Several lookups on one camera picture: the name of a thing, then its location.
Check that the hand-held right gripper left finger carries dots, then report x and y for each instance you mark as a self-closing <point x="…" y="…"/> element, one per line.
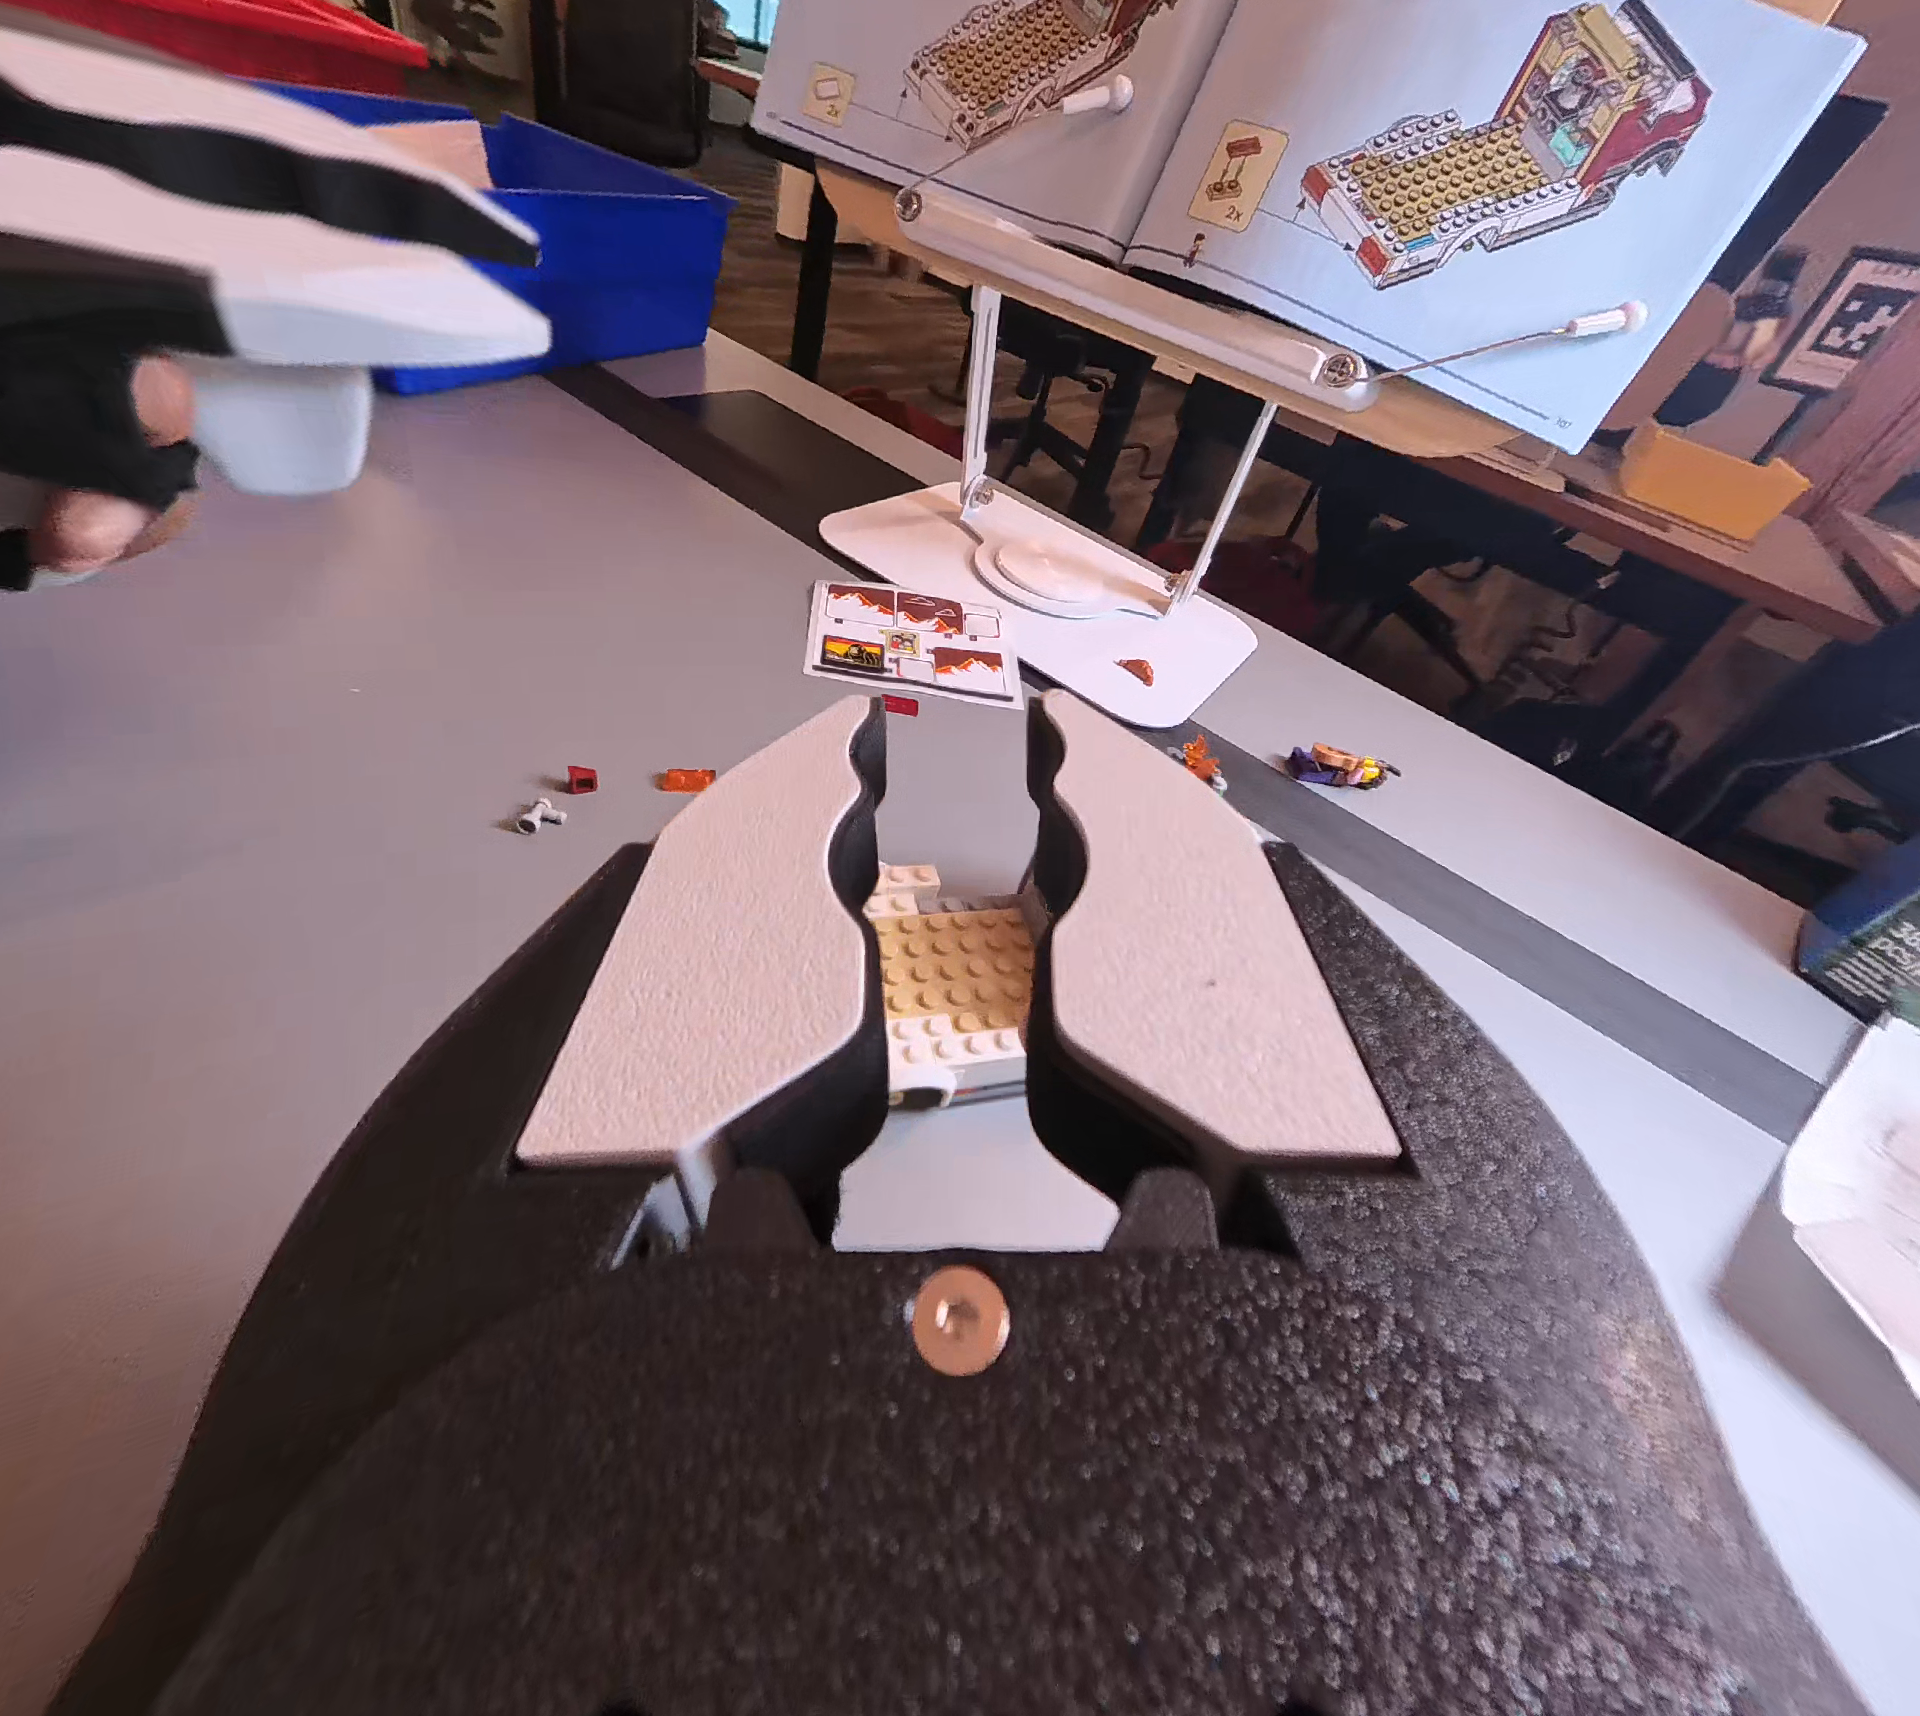
<point x="704" y="981"/>

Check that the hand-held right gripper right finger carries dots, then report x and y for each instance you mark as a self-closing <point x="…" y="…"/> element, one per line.
<point x="1215" y="999"/>

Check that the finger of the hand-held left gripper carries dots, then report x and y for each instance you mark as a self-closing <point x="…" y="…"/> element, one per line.
<point x="151" y="83"/>
<point x="347" y="299"/>

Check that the blue plastic bin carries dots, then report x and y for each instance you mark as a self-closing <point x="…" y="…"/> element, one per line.
<point x="420" y="118"/>
<point x="632" y="246"/>

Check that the red tan brick toy truck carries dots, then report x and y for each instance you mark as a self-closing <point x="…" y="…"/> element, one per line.
<point x="954" y="967"/>

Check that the building instruction booklet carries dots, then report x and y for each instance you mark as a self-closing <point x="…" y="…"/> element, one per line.
<point x="1503" y="20"/>

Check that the grey desk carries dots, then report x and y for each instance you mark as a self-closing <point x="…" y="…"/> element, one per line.
<point x="303" y="696"/>

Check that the person's left hand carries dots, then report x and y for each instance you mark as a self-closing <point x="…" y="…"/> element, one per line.
<point x="91" y="529"/>

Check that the red plastic bin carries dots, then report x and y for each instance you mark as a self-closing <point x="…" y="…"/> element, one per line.
<point x="180" y="9"/>

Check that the orange transparent tile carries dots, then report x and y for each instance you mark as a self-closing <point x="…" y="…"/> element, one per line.
<point x="688" y="777"/>

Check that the grey small connector brick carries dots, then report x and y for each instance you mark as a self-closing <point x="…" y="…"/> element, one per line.
<point x="539" y="821"/>

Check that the brick campfire on green base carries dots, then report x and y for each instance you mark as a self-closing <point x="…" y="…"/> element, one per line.
<point x="1202" y="759"/>

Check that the purple toy minifigure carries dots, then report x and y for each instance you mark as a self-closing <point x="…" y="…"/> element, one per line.
<point x="1345" y="761"/>

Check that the sticker sheet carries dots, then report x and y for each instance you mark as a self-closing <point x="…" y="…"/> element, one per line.
<point x="903" y="638"/>

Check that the blue toy set box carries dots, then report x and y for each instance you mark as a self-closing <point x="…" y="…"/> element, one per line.
<point x="1865" y="953"/>

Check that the white paper bag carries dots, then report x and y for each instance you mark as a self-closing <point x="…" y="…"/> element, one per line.
<point x="1859" y="1190"/>

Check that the white metal rack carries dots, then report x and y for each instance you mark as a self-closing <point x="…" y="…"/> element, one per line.
<point x="1142" y="299"/>

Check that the yellow plastic bin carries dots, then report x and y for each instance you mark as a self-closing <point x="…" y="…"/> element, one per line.
<point x="1717" y="484"/>

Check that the black white marker sign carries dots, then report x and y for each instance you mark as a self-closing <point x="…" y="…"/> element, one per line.
<point x="1853" y="319"/>

